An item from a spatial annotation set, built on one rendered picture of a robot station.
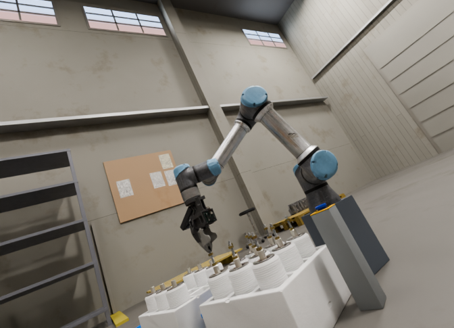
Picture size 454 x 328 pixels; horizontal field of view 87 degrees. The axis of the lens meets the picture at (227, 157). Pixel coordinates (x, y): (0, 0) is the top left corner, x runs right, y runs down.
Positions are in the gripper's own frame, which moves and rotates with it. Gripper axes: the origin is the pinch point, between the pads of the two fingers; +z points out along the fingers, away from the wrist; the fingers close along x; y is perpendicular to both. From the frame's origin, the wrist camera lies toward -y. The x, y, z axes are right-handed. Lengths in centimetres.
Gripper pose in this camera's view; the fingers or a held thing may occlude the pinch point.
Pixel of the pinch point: (207, 249)
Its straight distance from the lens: 100.3
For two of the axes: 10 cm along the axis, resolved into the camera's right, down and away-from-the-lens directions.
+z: 3.9, 8.8, -2.8
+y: 7.1, -4.8, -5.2
